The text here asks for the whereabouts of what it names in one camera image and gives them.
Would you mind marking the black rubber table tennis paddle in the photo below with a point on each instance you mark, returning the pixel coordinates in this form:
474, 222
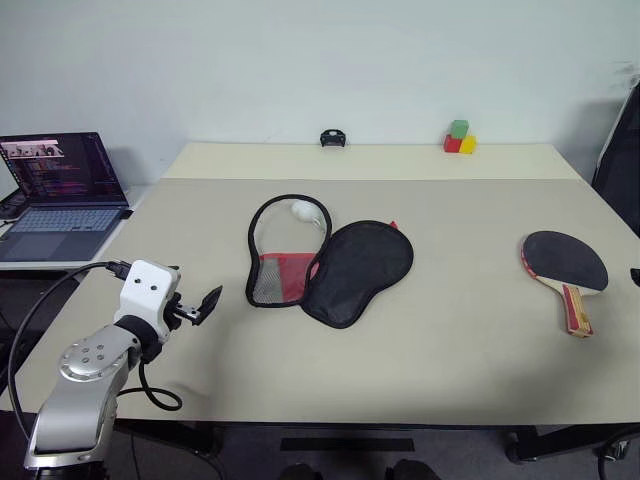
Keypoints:
565, 260

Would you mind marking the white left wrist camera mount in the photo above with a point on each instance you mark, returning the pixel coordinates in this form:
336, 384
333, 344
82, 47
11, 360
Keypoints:
145, 290

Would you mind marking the white ping pong ball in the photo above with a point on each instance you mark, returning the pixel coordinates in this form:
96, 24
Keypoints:
303, 210

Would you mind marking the white side table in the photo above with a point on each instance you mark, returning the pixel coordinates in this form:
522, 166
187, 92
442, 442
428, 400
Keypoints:
120, 235

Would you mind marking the yellow cube block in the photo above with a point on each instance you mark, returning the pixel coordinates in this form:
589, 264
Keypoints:
469, 146

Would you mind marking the red cube block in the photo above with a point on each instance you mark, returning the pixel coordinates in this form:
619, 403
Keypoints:
452, 144

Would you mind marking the black office chair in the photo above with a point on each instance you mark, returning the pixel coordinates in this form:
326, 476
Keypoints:
620, 170

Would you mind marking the black red mesh paddle case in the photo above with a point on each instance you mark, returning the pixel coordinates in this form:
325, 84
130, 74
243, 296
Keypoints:
360, 275

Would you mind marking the green cube block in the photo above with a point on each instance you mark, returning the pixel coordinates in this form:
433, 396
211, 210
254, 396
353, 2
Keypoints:
460, 128

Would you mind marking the small black clip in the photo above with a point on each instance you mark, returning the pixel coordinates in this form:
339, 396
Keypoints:
333, 137

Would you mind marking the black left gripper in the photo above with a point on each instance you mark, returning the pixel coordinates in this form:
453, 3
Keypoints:
184, 314

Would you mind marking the open dark laptop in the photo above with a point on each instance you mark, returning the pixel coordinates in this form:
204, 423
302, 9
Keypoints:
60, 200

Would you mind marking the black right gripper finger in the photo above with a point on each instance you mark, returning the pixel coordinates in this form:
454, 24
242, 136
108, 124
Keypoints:
636, 277

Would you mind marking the small black usb dongle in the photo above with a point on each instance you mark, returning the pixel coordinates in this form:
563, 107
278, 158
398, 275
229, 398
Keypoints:
126, 214

